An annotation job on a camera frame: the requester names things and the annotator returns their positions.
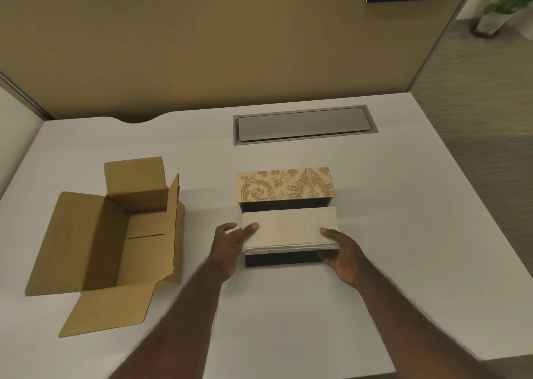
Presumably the person's right hand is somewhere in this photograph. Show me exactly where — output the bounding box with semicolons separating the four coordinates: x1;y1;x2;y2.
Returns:
318;228;370;290

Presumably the person's left hand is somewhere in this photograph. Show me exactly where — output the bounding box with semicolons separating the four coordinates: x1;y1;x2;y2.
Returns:
206;222;260;284

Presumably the stack of white paper tissues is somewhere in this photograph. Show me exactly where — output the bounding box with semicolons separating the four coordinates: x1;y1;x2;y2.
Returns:
242;206;341;255

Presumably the person's left forearm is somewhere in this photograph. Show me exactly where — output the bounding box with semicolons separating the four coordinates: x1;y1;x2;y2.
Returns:
107;261;225;379

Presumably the person's right forearm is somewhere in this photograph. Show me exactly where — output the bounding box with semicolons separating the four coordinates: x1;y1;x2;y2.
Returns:
356;263;496;379

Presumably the black box with floral lid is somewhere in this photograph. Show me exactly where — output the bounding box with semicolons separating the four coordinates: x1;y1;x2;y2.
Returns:
236;167;337;268

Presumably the open brown cardboard box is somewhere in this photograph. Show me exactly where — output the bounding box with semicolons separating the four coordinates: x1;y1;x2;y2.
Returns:
25;156;186;338

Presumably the beige desk partition panel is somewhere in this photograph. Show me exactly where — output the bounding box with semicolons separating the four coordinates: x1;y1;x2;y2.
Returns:
0;0;484;124

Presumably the potted green plant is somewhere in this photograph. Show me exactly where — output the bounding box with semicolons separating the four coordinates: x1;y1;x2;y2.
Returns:
472;0;533;39

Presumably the grey desk cable tray cover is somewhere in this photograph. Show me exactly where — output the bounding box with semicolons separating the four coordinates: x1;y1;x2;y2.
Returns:
233;104;379;146

